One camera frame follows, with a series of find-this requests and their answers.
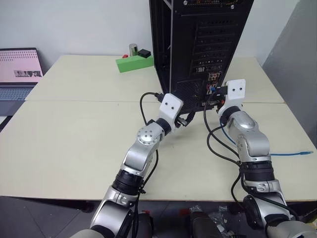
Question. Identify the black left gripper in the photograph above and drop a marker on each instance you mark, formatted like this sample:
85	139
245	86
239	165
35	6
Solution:
180	121

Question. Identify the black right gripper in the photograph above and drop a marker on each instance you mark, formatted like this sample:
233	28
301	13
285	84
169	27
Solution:
220	104

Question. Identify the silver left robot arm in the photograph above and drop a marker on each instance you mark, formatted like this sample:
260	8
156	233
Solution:
138	158

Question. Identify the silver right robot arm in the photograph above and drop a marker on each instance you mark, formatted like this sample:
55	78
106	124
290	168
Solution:
252	146

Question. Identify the black computer tower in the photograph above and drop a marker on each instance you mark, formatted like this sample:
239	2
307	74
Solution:
210	37

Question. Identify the green rectangular box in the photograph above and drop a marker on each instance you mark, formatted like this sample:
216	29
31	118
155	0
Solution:
133	64

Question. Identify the small black box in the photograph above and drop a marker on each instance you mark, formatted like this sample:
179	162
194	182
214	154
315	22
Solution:
144	53

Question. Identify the silver metal can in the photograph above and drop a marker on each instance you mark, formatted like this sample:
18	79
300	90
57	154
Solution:
133	49

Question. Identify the dark rounded ribbed shape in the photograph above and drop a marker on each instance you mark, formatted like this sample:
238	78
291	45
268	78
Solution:
203	225

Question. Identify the black table caster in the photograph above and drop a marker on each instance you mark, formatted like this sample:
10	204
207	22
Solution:
86	207

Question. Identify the open laptop with pink screen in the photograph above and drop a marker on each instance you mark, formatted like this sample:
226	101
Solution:
17	69

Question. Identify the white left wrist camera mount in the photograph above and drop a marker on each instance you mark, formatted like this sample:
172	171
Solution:
169	106

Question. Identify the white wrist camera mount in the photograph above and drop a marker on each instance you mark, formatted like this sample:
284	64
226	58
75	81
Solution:
169	106
236	91

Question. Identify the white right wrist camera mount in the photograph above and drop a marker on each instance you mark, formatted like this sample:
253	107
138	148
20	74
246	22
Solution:
236	91

